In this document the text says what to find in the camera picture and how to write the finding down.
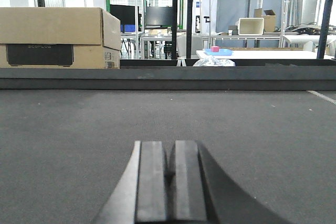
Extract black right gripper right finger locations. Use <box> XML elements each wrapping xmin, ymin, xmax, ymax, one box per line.
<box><xmin>170</xmin><ymin>141</ymin><xmax>289</xmax><ymax>223</ymax></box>

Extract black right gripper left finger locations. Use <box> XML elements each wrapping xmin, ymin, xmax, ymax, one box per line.
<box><xmin>93</xmin><ymin>141</ymin><xmax>168</xmax><ymax>223</ymax></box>

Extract beige plastic bin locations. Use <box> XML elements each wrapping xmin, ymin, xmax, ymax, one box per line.
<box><xmin>236</xmin><ymin>18</ymin><xmax>264</xmax><ymax>36</ymax></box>

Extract crumpled plastic bag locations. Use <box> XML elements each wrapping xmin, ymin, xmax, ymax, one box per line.
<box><xmin>193</xmin><ymin>56</ymin><xmax>236</xmax><ymax>67</ymax></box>

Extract blue tray on table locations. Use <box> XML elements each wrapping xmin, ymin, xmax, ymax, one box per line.
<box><xmin>204</xmin><ymin>48</ymin><xmax>233</xmax><ymax>56</ymax></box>

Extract white background table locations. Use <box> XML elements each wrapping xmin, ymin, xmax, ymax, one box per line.
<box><xmin>196</xmin><ymin>49</ymin><xmax>336</xmax><ymax>60</ymax></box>

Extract pink cube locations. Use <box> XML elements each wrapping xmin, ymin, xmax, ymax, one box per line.
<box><xmin>211</xmin><ymin>46</ymin><xmax>219</xmax><ymax>52</ymax></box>

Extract grey office chair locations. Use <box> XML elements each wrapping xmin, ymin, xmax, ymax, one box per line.
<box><xmin>176</xmin><ymin>35</ymin><xmax>203</xmax><ymax>67</ymax></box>

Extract black monitor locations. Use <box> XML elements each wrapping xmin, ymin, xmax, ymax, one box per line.
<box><xmin>145</xmin><ymin>6</ymin><xmax>173</xmax><ymax>26</ymax></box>

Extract small open cardboard box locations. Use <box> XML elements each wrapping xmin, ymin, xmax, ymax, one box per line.
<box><xmin>254</xmin><ymin>8</ymin><xmax>276</xmax><ymax>32</ymax></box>

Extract large cardboard box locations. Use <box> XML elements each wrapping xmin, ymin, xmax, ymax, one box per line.
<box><xmin>1</xmin><ymin>7</ymin><xmax>121</xmax><ymax>69</ymax></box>

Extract dark table edge rail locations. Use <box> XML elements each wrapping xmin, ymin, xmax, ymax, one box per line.
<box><xmin>1</xmin><ymin>59</ymin><xmax>335</xmax><ymax>91</ymax></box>

